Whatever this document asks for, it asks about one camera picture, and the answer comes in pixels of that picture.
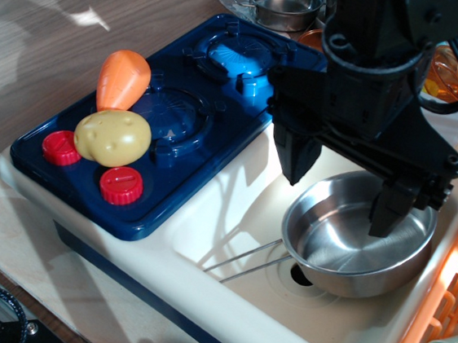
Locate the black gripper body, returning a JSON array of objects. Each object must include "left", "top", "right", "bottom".
[{"left": 267, "top": 56, "right": 458, "bottom": 209}]

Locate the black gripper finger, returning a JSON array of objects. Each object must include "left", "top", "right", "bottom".
[
  {"left": 273, "top": 122, "right": 323, "bottom": 186},
  {"left": 368, "top": 178, "right": 421, "bottom": 238}
]

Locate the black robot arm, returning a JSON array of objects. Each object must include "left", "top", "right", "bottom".
[{"left": 267, "top": 0, "right": 458, "bottom": 237}]

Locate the blue toy stove top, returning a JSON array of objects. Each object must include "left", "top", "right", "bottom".
[{"left": 10, "top": 14, "right": 326, "bottom": 241}]

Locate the cream toy sink unit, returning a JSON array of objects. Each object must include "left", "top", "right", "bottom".
[{"left": 0, "top": 131, "right": 458, "bottom": 343}]

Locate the red stove knob right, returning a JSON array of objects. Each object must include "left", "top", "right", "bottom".
[{"left": 99, "top": 166, "right": 144, "bottom": 206}]

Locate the red stove knob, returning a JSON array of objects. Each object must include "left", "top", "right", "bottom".
[
  {"left": 42, "top": 130, "right": 81, "bottom": 166},
  {"left": 99, "top": 166, "right": 144, "bottom": 206}
]

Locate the red stove knob left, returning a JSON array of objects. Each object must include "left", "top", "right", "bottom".
[{"left": 42, "top": 130, "right": 81, "bottom": 166}]

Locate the orange transparent bowl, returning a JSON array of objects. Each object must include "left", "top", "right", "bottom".
[{"left": 297, "top": 29, "right": 326, "bottom": 59}]

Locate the steel pot in background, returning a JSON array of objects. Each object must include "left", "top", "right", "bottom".
[{"left": 233, "top": 0, "right": 325, "bottom": 33}]

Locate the yellow toy potato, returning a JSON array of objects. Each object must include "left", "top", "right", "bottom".
[{"left": 73, "top": 110, "right": 152, "bottom": 168}]

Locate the orange toy carrot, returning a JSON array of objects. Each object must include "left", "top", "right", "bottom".
[{"left": 95, "top": 49, "right": 152, "bottom": 112}]

